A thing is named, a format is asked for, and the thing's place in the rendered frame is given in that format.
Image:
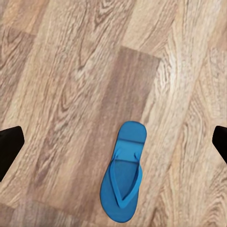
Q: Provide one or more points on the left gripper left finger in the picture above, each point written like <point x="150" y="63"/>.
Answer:
<point x="11" y="142"/>

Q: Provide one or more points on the sandal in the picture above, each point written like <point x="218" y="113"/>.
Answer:
<point x="120" y="187"/>

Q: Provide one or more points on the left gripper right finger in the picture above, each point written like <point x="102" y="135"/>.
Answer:
<point x="219" y="140"/>

